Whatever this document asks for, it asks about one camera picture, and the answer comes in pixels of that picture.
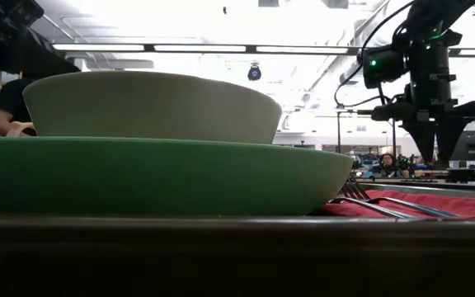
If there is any black round ceiling fixture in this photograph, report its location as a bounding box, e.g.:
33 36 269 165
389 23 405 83
247 64 263 83

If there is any black workstation frame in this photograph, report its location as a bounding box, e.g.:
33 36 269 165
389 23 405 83
315 107 399 160

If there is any grey plastic bowl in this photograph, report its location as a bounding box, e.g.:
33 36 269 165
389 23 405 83
22 70 284 145

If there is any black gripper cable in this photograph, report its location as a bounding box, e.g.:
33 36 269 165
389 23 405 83
333 0 416 110

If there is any red cloth napkin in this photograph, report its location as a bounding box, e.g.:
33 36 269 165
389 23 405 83
317 188 475 220

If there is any blue-handled metal fork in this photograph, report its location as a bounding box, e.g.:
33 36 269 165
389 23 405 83
339 176 460 219

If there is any overhead light bar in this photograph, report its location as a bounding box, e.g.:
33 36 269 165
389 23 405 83
50 42 475 58

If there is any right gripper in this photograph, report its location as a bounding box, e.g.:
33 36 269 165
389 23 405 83
370 76 475 167

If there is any green plastic plate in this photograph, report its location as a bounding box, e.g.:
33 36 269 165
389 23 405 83
0 136 355 218

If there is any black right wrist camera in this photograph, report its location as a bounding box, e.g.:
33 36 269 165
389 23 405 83
362 44 409 90

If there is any person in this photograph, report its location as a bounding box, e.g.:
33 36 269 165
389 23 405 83
371 152 407 179
0 77 37 138

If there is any dark brown serving tray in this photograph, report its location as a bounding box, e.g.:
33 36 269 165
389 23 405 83
0 181 475 297

